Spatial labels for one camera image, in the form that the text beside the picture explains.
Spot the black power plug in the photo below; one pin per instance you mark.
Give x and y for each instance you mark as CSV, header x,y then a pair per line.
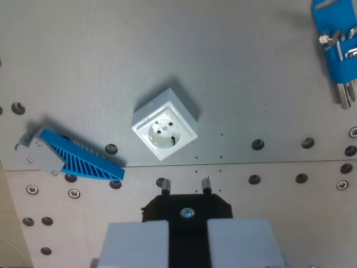
x,y
188,201

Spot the silver socket head bolt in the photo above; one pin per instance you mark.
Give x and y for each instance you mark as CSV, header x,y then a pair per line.
x,y
342,184
32,189
353,131
74,193

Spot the silver hex key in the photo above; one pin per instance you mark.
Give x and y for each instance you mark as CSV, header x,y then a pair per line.
x,y
353,56
344,92

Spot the blue ribbed plastic rack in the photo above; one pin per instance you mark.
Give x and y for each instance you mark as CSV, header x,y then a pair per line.
x,y
83,160

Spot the white wall socket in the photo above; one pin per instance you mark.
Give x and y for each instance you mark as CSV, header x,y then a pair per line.
x,y
164,134

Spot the silver thumb screw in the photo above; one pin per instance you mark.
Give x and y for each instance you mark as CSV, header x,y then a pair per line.
x,y
327,40

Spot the grey plastic bracket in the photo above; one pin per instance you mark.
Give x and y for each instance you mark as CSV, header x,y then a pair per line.
x,y
42,156

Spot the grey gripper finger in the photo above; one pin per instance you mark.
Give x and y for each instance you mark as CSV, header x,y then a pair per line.
x,y
240,245
136,245

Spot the blue plastic tool holder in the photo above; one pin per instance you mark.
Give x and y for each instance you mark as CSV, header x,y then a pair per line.
x,y
338,16

